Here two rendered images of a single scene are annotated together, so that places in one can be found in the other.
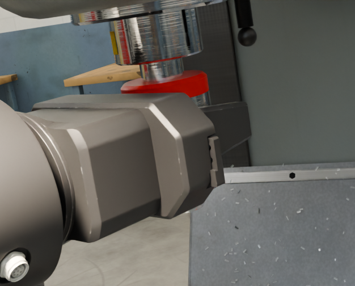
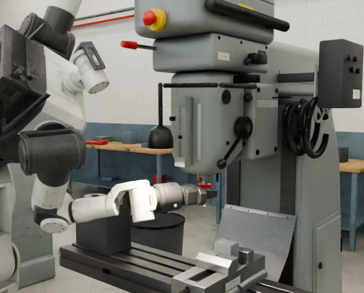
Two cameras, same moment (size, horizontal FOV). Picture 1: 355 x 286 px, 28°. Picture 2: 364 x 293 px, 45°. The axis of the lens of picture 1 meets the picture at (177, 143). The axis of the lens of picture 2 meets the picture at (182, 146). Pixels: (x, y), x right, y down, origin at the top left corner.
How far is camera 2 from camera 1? 105 cm
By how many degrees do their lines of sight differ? 15
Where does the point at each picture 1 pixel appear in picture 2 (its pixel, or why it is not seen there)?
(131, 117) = (195, 189)
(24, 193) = (178, 196)
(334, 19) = (263, 172)
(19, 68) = not seen: hidden behind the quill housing
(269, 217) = (240, 220)
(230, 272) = (227, 232)
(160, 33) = (203, 177)
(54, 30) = not seen: hidden behind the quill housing
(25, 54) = not seen: hidden behind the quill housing
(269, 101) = (246, 190)
